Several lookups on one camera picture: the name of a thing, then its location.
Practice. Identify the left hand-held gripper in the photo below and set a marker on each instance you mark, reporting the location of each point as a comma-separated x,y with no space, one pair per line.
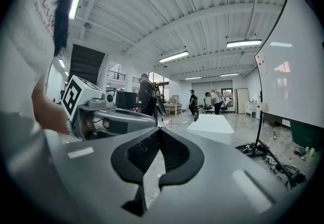
73,96

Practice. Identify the light wooden table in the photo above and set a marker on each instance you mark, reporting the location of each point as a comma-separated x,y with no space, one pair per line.
174,107

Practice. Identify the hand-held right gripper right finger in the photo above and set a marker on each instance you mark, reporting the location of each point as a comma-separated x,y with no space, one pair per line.
217,182

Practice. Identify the white flat table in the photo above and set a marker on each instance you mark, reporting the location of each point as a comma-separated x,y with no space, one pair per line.
211,124

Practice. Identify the dark staircase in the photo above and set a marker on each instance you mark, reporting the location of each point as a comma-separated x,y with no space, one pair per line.
86,63

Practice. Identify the large whiteboard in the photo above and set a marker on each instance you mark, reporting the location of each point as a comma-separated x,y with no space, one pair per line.
293,60

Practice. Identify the white low cabinet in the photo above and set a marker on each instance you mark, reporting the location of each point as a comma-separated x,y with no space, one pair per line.
251,109

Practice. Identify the person's left forearm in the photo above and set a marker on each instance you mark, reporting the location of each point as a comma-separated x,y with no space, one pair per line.
48,109

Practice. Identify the black cabinet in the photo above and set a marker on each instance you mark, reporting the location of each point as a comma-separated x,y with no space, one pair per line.
126,100

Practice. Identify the person's white printed shirt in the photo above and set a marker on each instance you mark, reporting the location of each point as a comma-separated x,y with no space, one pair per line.
25,30

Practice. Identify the black whiteboard stand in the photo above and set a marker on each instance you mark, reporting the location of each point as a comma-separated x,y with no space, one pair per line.
260,121

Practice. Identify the black balcony railing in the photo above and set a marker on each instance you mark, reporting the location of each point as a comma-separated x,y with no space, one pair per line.
116,75

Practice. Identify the leaning framed board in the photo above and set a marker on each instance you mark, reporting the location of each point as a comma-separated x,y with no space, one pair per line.
242,101

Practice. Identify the long ceiling light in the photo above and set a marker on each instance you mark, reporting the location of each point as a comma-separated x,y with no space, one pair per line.
193,78
76,1
229,74
244,43
173,56

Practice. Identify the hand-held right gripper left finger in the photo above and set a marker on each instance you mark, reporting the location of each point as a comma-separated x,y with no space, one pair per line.
91,182

